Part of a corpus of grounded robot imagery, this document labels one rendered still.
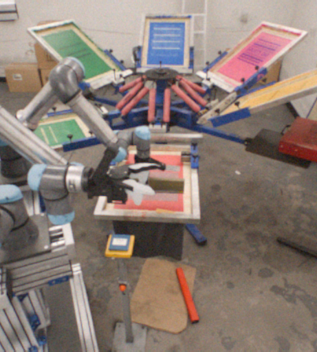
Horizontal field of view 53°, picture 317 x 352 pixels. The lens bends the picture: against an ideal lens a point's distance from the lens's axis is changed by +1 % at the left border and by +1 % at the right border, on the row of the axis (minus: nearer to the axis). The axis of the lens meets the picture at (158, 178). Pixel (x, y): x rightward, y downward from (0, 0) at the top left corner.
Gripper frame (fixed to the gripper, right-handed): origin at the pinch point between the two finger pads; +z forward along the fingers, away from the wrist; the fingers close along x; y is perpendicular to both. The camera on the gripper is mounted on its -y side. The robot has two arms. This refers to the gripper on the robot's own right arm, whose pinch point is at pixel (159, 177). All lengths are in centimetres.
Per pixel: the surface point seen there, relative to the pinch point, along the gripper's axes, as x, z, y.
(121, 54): -537, -116, 38
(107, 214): -65, -33, 61
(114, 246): -45, -25, 65
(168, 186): -77, -1, 47
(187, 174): -112, 10, 58
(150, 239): -80, -11, 88
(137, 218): -66, -17, 62
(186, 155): -128, 8, 51
